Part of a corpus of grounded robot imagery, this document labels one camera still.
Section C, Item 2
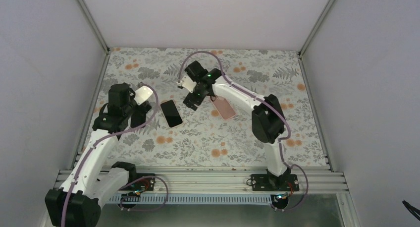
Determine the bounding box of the pink phone case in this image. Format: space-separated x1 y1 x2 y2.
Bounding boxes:
210 96 236 120

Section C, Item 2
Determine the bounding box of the black smartphone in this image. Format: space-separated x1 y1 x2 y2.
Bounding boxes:
160 100 183 128
130 101 152 128

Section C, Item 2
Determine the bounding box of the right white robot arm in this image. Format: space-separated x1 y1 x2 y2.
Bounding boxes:
177 61 287 191

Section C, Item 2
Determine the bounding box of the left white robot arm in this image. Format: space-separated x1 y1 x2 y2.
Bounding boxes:
45 83 157 227

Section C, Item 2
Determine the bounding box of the black smartphone on table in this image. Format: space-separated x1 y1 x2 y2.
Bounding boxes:
160 100 183 128

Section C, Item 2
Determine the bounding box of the floral table mat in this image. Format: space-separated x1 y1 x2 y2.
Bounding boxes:
94 48 327 168

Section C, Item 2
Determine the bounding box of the black object at edge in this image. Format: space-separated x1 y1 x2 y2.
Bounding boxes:
402 200 420 221

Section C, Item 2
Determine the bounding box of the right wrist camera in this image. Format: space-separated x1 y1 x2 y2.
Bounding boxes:
177 75 197 93

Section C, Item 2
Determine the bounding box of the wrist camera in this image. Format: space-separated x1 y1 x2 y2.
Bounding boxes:
177 75 197 93
134 85 154 106

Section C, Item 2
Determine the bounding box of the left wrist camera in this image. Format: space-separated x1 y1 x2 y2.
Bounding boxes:
134 85 154 106

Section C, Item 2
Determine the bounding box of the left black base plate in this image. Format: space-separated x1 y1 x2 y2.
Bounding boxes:
119 173 156 192

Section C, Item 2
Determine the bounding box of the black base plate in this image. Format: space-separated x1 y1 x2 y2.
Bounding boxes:
246 174 300 192
119 173 156 192

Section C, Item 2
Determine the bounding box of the perforated cable duct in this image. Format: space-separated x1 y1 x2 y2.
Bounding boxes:
124 194 272 205

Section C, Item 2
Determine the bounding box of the right aluminium frame post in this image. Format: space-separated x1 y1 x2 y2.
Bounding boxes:
298 0 336 58

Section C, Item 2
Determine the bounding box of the aluminium frame post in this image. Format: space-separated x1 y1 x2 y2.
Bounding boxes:
77 0 109 53
298 0 336 58

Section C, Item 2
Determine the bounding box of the left aluminium frame post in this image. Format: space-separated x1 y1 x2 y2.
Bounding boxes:
77 0 109 53

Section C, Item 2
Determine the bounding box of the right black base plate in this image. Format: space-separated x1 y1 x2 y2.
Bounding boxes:
246 174 300 192

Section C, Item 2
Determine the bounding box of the aluminium front rail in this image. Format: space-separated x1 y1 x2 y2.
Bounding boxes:
137 166 349 194

